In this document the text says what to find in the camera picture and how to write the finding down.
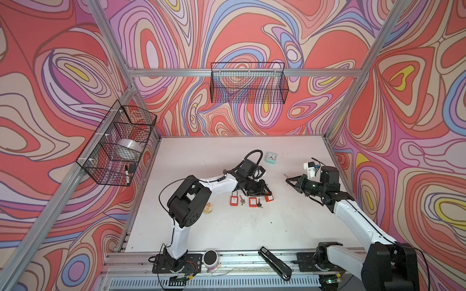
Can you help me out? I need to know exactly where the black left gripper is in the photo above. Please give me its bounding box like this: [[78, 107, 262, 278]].
[[243, 178, 273, 198]]

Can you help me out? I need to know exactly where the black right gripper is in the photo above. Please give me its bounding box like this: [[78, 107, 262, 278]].
[[285, 173, 326, 196]]

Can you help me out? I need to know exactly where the red padlock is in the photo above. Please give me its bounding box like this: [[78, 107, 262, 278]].
[[230, 191, 239, 207], [249, 197, 257, 208], [265, 194, 274, 202]]

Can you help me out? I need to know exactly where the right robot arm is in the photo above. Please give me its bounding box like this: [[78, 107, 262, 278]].
[[286, 166, 420, 291]]

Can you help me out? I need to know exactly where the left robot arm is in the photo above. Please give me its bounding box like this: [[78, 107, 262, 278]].
[[162, 159, 272, 271]]

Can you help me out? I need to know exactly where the teal small box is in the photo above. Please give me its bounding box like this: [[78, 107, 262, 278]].
[[265, 152, 278, 164]]

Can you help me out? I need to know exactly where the beige round badge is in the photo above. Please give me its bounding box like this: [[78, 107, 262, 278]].
[[203, 202, 213, 213]]

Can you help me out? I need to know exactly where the round black white speaker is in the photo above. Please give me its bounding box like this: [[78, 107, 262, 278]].
[[203, 250, 219, 271]]

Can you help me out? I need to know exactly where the black stapler tool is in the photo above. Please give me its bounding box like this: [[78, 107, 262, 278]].
[[258, 247, 292, 281]]

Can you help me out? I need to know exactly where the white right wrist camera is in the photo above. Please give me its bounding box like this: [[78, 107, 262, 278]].
[[303, 161, 321, 179]]

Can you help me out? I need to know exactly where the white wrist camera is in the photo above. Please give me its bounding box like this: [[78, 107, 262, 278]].
[[303, 161, 321, 179], [253, 166, 266, 179]]

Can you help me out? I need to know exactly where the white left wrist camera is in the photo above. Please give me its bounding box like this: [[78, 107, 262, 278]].
[[253, 166, 266, 179]]

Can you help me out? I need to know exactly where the black corrugated cable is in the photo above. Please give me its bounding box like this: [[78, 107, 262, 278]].
[[240, 149, 263, 172]]

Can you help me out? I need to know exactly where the back black wire basket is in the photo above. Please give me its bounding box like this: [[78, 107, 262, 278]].
[[210, 61, 290, 104]]

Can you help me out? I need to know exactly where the side black wire basket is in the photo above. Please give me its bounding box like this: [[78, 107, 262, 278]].
[[76, 101, 157, 187]]

